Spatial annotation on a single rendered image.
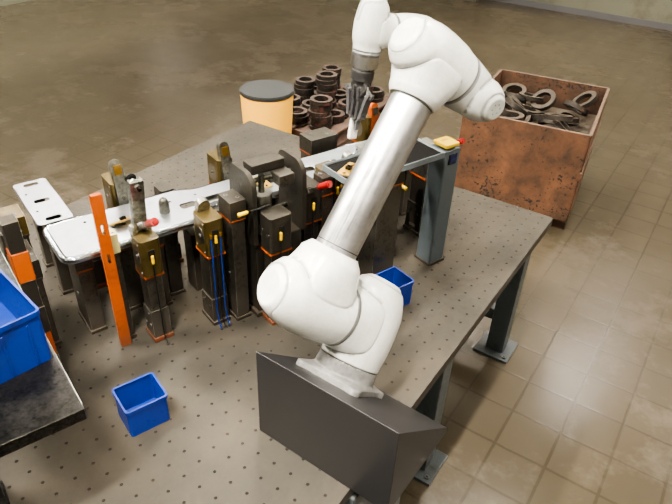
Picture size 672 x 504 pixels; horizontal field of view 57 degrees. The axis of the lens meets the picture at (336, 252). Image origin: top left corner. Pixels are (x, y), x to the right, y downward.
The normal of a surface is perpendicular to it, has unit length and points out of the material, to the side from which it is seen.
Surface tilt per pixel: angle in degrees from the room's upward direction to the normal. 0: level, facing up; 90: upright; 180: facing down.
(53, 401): 0
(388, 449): 90
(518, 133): 90
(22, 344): 90
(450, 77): 83
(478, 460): 0
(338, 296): 77
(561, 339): 0
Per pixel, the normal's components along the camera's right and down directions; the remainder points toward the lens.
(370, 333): 0.54, 0.24
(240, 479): 0.04, -0.83
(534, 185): -0.44, 0.49
